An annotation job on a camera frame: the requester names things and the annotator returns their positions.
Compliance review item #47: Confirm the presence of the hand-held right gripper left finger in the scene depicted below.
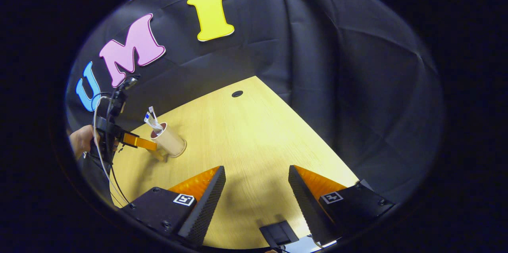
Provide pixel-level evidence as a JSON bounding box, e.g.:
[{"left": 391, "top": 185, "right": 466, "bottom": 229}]
[{"left": 121, "top": 166, "right": 226, "bottom": 247}]

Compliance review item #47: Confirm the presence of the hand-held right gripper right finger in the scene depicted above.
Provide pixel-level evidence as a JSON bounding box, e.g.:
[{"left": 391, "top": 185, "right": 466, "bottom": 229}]
[{"left": 288, "top": 165, "right": 395, "bottom": 246}]

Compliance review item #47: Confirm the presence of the white toothpaste tube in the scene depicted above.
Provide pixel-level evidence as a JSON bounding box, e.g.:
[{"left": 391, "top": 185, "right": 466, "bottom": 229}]
[{"left": 144, "top": 112, "right": 164, "bottom": 134}]

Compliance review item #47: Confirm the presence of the beige cup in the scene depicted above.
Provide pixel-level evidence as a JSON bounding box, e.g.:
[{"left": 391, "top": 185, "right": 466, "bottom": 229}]
[{"left": 150, "top": 122, "right": 187, "bottom": 162}]

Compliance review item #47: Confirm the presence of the wooden desktop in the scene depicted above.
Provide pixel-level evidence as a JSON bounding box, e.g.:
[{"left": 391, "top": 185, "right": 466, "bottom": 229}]
[{"left": 109, "top": 76, "right": 360, "bottom": 249}]

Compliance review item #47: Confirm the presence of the white patterned cloth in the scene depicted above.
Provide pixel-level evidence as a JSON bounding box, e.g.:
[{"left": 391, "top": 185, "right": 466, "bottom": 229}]
[{"left": 296, "top": 235, "right": 338, "bottom": 250}]

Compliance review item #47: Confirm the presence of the black backdrop cloth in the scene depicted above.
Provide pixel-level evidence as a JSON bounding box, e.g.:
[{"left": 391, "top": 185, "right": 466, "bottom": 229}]
[{"left": 65, "top": 0, "right": 445, "bottom": 222}]

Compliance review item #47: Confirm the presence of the black bracket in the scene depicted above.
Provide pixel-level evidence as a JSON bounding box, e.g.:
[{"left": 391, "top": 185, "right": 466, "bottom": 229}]
[{"left": 259, "top": 220, "right": 300, "bottom": 247}]

